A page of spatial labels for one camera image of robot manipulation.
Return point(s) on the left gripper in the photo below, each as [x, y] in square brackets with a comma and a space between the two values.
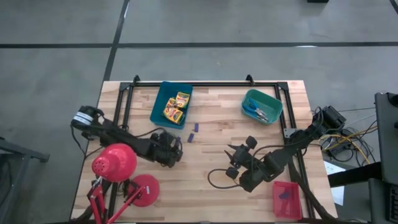
[164, 149]

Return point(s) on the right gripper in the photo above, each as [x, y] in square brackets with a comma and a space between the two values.
[244, 158]

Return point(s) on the yellow green crayon box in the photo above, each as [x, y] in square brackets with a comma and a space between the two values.
[174, 115]
[170, 104]
[183, 99]

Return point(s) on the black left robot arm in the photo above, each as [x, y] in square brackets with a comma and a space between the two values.
[124, 141]

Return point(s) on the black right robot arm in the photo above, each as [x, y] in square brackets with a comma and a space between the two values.
[280, 157]

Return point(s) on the green plastic bin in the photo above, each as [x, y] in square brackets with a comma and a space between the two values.
[264, 101]

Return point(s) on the blue plastic bin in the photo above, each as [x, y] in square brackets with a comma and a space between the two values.
[164, 90]

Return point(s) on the red desk lamp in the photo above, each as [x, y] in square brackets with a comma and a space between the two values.
[113, 161]

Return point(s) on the red mesh tray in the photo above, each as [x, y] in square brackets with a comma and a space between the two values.
[295, 205]

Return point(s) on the white paper sheet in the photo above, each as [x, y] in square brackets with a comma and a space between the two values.
[337, 194]

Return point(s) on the black floor beam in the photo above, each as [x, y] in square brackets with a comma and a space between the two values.
[354, 175]

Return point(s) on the black equipment cart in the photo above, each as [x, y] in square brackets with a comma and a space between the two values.
[387, 140]

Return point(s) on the grey metal stand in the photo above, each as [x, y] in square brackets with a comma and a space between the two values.
[18, 151]

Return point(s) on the black object on floor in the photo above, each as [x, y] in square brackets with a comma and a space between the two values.
[317, 1]

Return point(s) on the black aluminium table frame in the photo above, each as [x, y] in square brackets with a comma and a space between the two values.
[202, 84]

